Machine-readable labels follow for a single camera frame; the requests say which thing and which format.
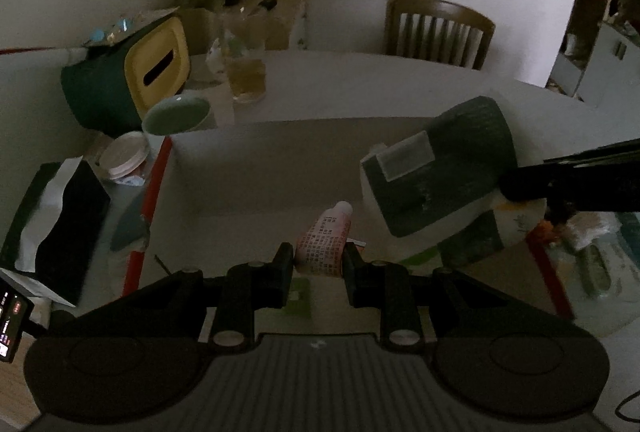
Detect pill blister pack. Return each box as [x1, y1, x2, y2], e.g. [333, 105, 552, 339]
[82, 9, 173, 48]

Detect white cardboard box red edges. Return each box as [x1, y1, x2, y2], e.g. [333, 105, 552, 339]
[122, 114, 573, 343]

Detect black cable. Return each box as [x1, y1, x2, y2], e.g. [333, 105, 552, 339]
[614, 387, 640, 419]

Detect glass with yellow drink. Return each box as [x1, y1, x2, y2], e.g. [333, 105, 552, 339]
[220, 28, 269, 105]

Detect clear plastic bag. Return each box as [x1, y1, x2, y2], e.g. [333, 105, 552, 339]
[547, 211, 640, 333]

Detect dark green white bag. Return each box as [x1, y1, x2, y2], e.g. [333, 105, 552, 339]
[360, 96, 546, 269]

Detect green white leaflet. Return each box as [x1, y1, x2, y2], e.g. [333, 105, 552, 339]
[284, 277, 316, 319]

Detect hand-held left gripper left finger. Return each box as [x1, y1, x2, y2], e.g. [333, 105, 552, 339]
[55, 242, 296, 355]

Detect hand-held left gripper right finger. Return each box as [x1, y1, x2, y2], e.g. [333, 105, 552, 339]
[342, 243, 581, 354]

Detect white cabinet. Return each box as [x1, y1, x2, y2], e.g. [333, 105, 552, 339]
[547, 0, 640, 107]

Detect black white tissue pack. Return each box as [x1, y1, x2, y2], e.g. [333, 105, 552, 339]
[0, 157, 112, 307]

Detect white cup green inside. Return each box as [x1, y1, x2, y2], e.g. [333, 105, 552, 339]
[141, 94, 214, 137]

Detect pink printed tube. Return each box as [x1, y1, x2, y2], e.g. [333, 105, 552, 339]
[295, 201, 354, 277]

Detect wooden chair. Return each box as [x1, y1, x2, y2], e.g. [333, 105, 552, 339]
[384, 0, 497, 71]

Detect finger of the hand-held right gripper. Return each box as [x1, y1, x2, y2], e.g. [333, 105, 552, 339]
[499, 163, 640, 213]
[542, 141, 640, 167]

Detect green tissue box yellow lid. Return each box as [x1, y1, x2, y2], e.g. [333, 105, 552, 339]
[61, 18, 194, 143]

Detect black device with screen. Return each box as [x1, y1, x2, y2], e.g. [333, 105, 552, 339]
[0, 269, 36, 365]

